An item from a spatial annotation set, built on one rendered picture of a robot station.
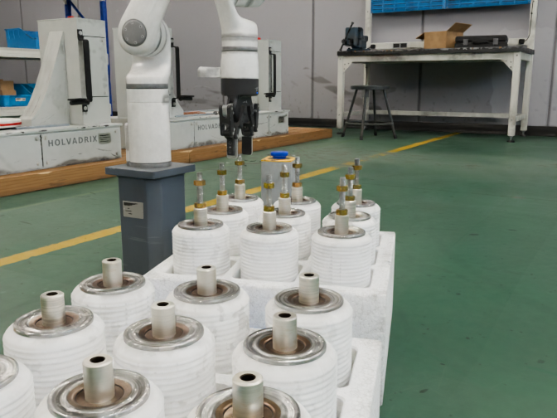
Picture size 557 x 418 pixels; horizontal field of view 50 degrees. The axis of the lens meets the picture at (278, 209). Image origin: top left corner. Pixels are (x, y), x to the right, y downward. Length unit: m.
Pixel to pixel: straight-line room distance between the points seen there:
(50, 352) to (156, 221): 0.77
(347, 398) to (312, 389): 0.10
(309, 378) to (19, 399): 0.23
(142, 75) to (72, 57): 1.98
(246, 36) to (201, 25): 6.35
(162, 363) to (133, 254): 0.85
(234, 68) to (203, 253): 0.38
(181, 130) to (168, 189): 2.41
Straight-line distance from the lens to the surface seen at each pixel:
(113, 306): 0.70
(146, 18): 1.32
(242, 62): 1.17
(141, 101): 1.33
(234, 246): 1.09
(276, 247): 0.94
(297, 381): 0.52
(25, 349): 0.61
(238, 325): 0.67
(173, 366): 0.55
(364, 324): 0.92
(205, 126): 3.93
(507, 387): 1.08
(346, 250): 0.91
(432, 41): 5.71
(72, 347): 0.61
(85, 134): 3.20
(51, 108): 3.27
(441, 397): 1.02
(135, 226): 1.36
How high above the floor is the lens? 0.49
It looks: 12 degrees down
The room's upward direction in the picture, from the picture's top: straight up
